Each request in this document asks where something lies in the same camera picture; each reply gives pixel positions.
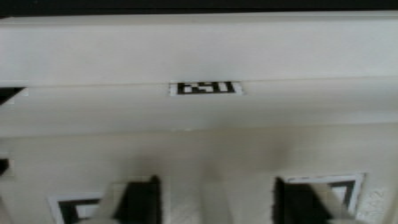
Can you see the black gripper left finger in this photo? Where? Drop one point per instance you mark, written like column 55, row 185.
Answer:
column 139, row 207

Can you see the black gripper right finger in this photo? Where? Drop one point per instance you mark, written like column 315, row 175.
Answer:
column 297, row 208

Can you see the white door panel with knob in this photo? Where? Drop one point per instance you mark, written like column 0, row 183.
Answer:
column 217, row 166

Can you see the white cabinet body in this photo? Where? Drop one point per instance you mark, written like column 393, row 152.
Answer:
column 135, row 108

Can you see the white front fence bar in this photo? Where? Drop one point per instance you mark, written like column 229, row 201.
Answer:
column 139, row 49

